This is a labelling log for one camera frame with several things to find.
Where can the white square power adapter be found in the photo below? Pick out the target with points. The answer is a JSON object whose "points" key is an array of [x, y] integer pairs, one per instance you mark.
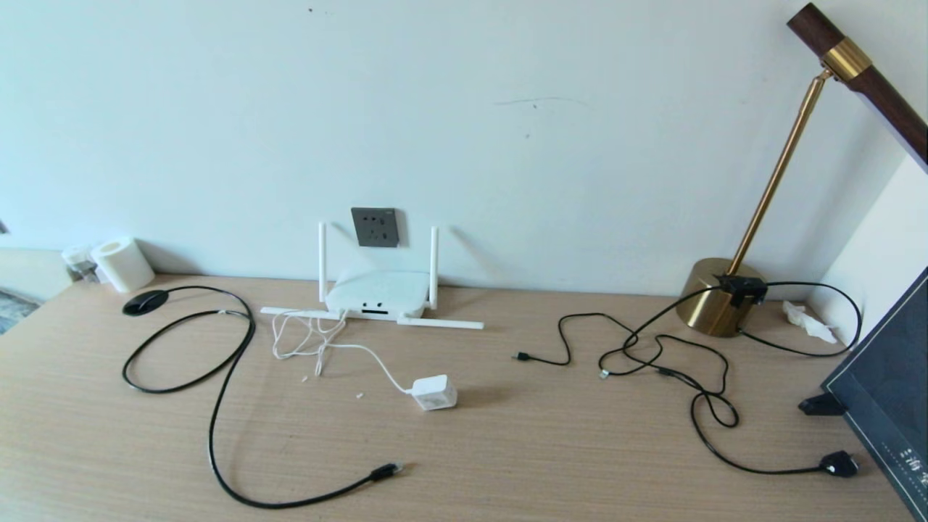
{"points": [[435, 393]]}

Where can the white router with four antennas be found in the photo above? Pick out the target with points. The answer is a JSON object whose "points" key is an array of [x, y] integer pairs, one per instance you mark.
{"points": [[377, 290]]}

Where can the black junction box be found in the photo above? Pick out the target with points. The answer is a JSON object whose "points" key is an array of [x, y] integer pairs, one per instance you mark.
{"points": [[741, 288]]}

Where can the black oval desk grommet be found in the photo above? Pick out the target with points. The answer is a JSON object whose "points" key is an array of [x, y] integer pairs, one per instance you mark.
{"points": [[145, 302]]}

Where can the white toilet paper roll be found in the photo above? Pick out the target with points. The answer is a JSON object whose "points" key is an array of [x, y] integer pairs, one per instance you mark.
{"points": [[123, 264]]}

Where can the crumpled white tissue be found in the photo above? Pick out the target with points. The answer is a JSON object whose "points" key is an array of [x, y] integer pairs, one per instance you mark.
{"points": [[805, 317]]}

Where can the small clear jar white lid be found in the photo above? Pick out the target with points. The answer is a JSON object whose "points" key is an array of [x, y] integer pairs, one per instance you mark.
{"points": [[78, 259]]}

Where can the dark blue framed board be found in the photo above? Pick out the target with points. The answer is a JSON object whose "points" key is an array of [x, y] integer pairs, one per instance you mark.
{"points": [[888, 377]]}

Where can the grey patterned cloth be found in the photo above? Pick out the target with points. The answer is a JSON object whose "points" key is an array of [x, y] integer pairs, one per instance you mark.
{"points": [[14, 308]]}

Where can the grey wall socket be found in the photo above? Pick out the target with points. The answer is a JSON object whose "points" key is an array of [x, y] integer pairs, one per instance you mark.
{"points": [[374, 228]]}

